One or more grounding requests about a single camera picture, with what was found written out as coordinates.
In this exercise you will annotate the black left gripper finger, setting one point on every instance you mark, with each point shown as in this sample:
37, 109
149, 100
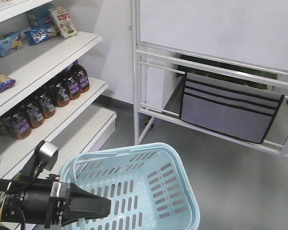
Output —
80, 204

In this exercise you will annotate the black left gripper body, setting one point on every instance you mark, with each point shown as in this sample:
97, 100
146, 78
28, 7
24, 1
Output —
56, 212

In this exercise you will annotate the light blue plastic basket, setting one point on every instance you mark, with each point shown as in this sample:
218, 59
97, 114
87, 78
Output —
147, 185

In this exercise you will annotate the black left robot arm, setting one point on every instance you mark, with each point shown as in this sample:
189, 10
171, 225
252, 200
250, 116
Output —
24, 202

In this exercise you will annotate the brown purple label bottle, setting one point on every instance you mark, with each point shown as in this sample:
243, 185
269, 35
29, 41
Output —
46, 104
72, 84
59, 94
81, 74
18, 125
34, 114

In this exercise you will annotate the blue cookie pack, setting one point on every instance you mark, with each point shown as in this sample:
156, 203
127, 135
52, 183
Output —
10, 43

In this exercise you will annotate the blue oreo pack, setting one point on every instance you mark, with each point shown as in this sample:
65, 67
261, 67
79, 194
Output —
41, 34

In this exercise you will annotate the white snack bag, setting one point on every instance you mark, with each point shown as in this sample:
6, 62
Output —
63, 21

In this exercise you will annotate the grey fabric pocket organizer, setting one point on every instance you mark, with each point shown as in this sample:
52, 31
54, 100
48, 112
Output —
237, 111

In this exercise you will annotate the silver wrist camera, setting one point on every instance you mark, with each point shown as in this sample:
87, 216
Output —
47, 154

